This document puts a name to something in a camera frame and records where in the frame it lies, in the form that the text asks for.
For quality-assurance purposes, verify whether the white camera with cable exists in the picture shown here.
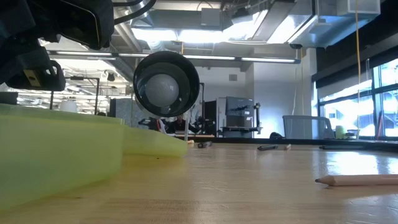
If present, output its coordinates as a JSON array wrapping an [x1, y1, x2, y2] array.
[[132, 50, 201, 119]]

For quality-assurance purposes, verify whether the grey cabinet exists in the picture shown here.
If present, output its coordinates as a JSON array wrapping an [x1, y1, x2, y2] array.
[[216, 95, 255, 139]]

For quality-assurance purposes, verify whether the long ceiling light fixture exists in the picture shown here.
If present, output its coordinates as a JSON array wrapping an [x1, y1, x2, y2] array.
[[48, 49, 302, 65]]

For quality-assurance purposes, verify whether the black aluminium frame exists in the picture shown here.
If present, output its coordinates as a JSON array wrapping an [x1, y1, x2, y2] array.
[[174, 136, 398, 154]]

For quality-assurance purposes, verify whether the person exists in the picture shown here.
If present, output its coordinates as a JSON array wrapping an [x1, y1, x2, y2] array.
[[166, 113, 201, 135]]

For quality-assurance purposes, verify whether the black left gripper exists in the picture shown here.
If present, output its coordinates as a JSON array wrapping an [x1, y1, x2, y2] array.
[[0, 34, 68, 91]]

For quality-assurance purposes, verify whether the white round lamp shade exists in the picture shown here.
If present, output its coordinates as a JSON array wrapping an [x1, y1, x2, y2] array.
[[58, 99, 78, 113]]

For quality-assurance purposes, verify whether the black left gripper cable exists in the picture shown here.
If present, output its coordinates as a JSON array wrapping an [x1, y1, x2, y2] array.
[[112, 0, 157, 26]]

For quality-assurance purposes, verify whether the silver ventilation duct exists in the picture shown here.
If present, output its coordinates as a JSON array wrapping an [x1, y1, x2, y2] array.
[[222, 0, 382, 49]]

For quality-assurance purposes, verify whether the dark blue office chair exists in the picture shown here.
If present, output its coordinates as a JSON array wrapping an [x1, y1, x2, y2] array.
[[281, 114, 336, 140]]

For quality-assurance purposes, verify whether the yellow-green transparent supply box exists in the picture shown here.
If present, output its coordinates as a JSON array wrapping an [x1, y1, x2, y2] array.
[[0, 103, 189, 212]]

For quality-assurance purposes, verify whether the black monitor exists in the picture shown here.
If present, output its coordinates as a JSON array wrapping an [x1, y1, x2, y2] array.
[[203, 100, 218, 135]]

